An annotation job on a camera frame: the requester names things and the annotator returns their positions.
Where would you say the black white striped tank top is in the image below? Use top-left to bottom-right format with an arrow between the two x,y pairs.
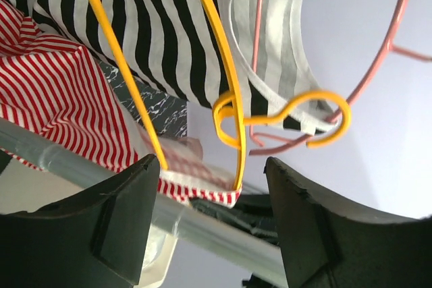
8,0 -> 319,116

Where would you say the white clothes rack base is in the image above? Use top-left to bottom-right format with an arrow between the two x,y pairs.
0,158 -> 180,285

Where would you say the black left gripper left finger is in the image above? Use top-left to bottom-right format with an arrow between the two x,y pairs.
1,154 -> 160,287

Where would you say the red white striped tank top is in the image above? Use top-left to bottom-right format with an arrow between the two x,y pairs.
1,1 -> 240,207

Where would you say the black marble pattern mat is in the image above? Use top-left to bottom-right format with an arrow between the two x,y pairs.
96,59 -> 187,138

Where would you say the pink plastic hanger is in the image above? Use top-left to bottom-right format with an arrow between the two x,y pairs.
249,0 -> 431,156

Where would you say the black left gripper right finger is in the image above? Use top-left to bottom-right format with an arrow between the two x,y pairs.
265,157 -> 431,287

